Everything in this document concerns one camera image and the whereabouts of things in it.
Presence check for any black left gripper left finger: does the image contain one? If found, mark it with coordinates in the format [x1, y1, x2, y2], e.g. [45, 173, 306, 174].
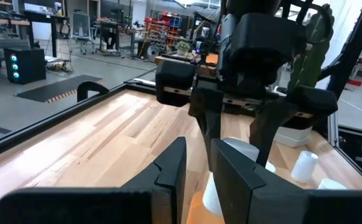
[0, 136, 187, 224]

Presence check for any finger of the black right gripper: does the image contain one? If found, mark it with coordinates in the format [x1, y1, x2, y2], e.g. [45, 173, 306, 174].
[188, 88, 225, 172]
[249, 100, 297, 168]

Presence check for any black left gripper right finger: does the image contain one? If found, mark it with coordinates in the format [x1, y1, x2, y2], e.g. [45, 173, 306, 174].
[211, 138, 362, 224]

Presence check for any white pill bottle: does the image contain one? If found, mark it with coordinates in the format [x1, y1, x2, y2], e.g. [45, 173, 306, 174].
[290, 150, 320, 184]
[202, 172, 224, 218]
[317, 178, 347, 190]
[264, 161, 277, 174]

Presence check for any orange translucent basket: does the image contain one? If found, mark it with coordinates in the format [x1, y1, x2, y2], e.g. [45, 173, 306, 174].
[185, 190, 226, 224]

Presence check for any white hexagonal plant pot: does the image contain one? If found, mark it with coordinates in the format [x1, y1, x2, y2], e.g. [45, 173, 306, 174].
[273, 124, 313, 148]

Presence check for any low wooden side table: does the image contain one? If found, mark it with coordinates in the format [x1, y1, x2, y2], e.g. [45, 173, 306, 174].
[154, 52, 220, 78]

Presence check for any green cactus plant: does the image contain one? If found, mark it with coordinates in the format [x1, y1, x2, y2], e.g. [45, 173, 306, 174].
[287, 3, 336, 94]

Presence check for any small potted green plant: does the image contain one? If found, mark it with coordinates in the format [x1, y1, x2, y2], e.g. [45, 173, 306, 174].
[175, 40, 192, 57]

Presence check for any black drawer unit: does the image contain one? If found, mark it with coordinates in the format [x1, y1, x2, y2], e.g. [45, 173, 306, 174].
[337, 125, 362, 179]

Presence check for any red parts shelf rack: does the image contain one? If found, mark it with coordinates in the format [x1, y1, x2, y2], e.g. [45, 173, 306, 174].
[142, 12, 183, 48]

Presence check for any black orange-striped floor mat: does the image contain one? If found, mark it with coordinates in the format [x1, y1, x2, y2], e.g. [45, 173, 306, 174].
[14, 74, 106, 105]

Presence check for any black computer tower with lights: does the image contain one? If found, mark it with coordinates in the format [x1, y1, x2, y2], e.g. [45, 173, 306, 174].
[4, 47, 47, 85]

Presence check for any grey mesh office chair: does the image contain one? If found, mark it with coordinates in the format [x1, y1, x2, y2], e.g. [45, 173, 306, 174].
[70, 11, 97, 56]

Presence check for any black standing desk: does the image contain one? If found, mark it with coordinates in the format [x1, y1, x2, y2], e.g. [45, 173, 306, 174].
[23, 9, 69, 58]

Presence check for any wooden top workbench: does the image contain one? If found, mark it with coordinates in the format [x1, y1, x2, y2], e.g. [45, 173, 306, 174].
[0, 13, 31, 68]

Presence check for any black aluminium table frame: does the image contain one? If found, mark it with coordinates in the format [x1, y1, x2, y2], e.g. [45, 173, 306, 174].
[0, 0, 362, 189]

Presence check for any black arched frame handle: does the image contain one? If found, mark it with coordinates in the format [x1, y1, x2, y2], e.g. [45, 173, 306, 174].
[76, 80, 110, 103]

